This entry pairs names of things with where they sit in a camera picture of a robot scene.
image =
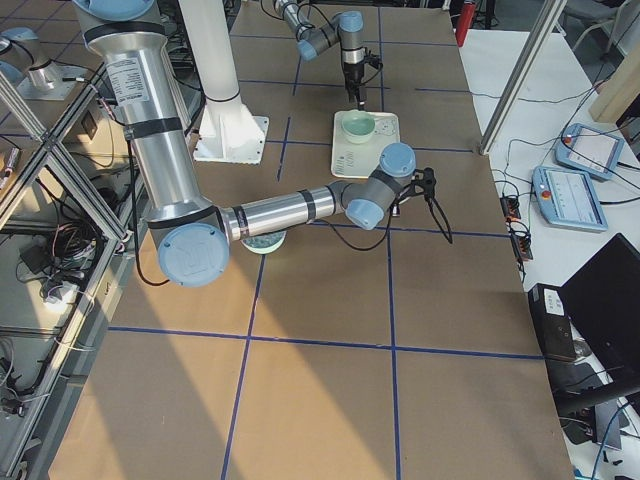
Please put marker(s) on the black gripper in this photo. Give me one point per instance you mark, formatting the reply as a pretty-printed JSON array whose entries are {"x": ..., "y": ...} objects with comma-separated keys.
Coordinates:
[
  {"x": 352, "y": 73},
  {"x": 397, "y": 209}
]

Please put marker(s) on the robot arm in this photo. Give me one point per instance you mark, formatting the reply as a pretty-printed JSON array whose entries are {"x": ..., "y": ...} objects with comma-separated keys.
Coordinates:
[
  {"x": 346, "y": 29},
  {"x": 191, "y": 233}
]

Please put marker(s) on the cream bear tray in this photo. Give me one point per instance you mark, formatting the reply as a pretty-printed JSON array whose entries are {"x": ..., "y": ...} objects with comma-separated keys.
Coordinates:
[{"x": 357, "y": 160}]

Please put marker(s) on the red fire extinguisher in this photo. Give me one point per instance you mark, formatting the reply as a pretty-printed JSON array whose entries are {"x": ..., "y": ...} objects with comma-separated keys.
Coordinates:
[{"x": 464, "y": 21}]

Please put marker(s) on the blue teach pendant near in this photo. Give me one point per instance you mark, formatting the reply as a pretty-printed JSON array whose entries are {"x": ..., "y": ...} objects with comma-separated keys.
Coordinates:
[{"x": 567, "y": 199}]

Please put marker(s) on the blue teach pendant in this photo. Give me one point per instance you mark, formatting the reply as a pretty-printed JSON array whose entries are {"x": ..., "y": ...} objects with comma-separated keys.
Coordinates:
[
  {"x": 590, "y": 150},
  {"x": 567, "y": 199}
]

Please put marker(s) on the blue teach pendant far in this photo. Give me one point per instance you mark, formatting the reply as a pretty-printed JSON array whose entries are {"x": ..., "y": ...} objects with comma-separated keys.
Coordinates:
[{"x": 590, "y": 150}]

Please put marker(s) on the green bowl with ice cubes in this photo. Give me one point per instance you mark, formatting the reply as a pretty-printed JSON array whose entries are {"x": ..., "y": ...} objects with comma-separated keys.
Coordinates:
[{"x": 264, "y": 244}]

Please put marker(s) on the black desktop box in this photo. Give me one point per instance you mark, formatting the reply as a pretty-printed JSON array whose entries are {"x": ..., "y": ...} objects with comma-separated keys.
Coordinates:
[{"x": 551, "y": 323}]

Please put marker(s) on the black laptop computer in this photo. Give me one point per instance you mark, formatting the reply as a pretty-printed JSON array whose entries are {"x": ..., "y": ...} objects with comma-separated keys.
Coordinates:
[{"x": 602, "y": 301}]

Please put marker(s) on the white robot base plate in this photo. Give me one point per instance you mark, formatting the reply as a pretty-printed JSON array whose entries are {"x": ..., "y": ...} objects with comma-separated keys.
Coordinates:
[{"x": 230, "y": 141}]

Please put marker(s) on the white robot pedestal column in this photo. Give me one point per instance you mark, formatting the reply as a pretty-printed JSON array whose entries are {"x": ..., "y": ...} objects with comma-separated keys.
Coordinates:
[{"x": 208, "y": 34}]

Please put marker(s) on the aluminium frame rail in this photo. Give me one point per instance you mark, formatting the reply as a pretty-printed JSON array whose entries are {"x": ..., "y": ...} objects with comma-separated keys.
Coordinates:
[{"x": 536, "y": 40}]

